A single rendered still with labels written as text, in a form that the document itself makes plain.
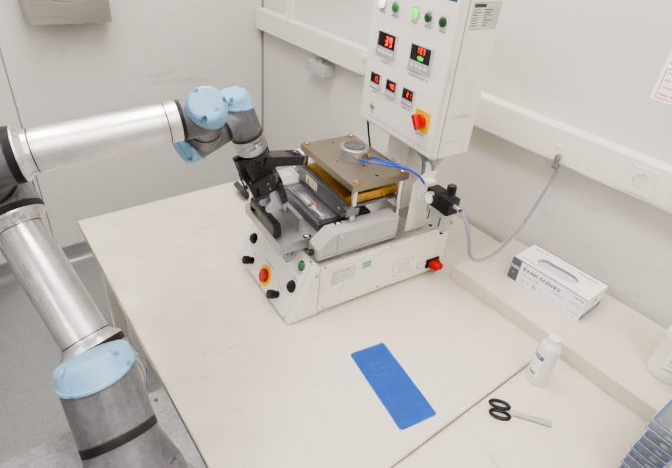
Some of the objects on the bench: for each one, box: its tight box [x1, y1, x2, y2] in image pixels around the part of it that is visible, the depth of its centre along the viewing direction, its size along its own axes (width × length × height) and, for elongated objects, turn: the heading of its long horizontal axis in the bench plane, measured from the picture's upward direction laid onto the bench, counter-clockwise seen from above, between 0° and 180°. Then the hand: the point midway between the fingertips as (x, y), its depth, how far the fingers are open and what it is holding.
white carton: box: [507, 244, 608, 321], centre depth 139 cm, size 12×23×7 cm, turn 31°
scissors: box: [488, 398, 552, 427], centre depth 109 cm, size 14×6×1 cm, turn 68°
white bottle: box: [526, 333, 562, 387], centre depth 115 cm, size 5×5×14 cm
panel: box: [240, 224, 314, 320], centre depth 135 cm, size 2×30×19 cm, turn 25°
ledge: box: [451, 239, 672, 423], centre depth 129 cm, size 30×84×4 cm, turn 30°
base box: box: [238, 222, 450, 325], centre depth 145 cm, size 54×38×17 cm
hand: (284, 206), depth 128 cm, fingers closed, pressing on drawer
